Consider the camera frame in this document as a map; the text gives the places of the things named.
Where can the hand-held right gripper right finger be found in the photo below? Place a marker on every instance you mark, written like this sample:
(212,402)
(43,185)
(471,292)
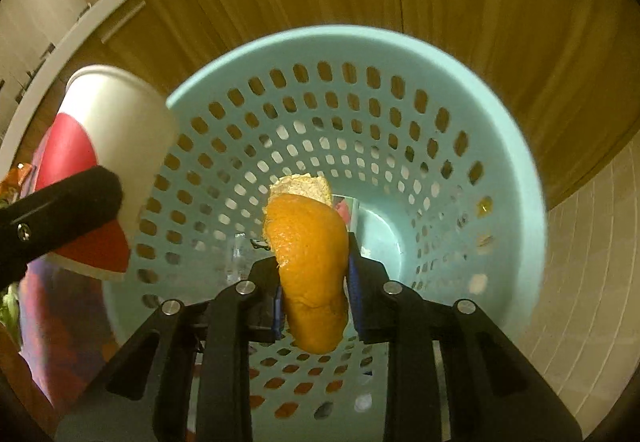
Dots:
(354,292)

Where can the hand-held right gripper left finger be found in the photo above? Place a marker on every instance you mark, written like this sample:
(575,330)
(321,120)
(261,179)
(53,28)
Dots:
(276,317)

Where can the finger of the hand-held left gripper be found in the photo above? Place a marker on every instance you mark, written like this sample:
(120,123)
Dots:
(60,212)

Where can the orange peel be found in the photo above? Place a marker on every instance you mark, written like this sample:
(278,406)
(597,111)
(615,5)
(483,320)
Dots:
(310,262)

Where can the red and white paper cup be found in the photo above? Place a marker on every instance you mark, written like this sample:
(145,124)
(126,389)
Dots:
(125,122)

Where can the light blue perforated basket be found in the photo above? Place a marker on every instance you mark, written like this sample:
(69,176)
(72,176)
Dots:
(350,45)

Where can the white printed wrapper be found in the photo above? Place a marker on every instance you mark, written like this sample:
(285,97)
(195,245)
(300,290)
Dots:
(345,209)

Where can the floral tablecloth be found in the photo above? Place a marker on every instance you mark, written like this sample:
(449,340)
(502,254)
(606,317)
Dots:
(60,322)

